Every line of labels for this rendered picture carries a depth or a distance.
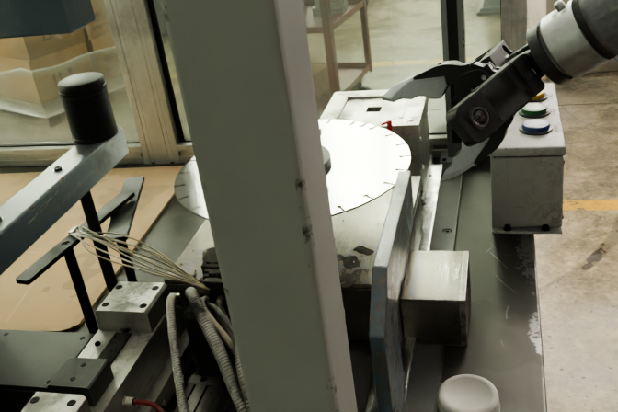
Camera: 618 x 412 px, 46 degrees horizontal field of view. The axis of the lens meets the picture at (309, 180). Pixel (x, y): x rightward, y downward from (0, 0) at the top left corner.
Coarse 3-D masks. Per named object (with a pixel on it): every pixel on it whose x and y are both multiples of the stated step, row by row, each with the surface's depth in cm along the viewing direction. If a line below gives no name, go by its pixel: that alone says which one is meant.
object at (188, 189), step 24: (336, 120) 114; (336, 144) 105; (360, 144) 104; (384, 144) 103; (192, 168) 104; (336, 168) 98; (360, 168) 97; (384, 168) 96; (192, 192) 97; (336, 192) 92; (360, 192) 91; (384, 192) 90
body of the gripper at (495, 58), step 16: (528, 32) 78; (496, 48) 84; (528, 48) 82; (480, 64) 81; (496, 64) 82; (544, 64) 76; (464, 80) 82; (480, 80) 81; (560, 80) 77; (464, 96) 83
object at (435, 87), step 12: (396, 84) 88; (408, 84) 86; (420, 84) 85; (432, 84) 84; (444, 84) 84; (384, 96) 89; (396, 96) 87; (408, 96) 87; (420, 96) 86; (432, 96) 85
